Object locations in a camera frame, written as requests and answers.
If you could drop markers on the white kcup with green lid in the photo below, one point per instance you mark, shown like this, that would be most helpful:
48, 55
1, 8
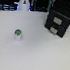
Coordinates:
17, 34

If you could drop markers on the black kcup holder machine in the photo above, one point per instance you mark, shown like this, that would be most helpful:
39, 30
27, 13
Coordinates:
57, 23

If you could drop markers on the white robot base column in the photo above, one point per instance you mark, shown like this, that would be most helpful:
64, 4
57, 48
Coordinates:
23, 5

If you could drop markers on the black equipment with blue lights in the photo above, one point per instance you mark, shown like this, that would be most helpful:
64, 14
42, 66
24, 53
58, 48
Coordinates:
11, 7

